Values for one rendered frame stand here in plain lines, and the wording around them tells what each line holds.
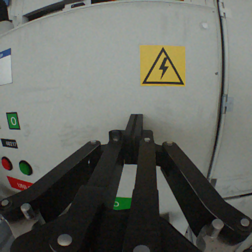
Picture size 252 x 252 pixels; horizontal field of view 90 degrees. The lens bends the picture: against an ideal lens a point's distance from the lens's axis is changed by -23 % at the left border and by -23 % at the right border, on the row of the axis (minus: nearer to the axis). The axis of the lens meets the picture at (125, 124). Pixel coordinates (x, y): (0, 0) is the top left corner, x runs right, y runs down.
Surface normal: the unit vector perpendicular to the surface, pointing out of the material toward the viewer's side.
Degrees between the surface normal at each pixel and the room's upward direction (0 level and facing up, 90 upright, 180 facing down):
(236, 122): 90
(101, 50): 90
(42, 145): 90
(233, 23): 90
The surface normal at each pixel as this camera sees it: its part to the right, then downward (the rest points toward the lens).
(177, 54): -0.12, 0.33
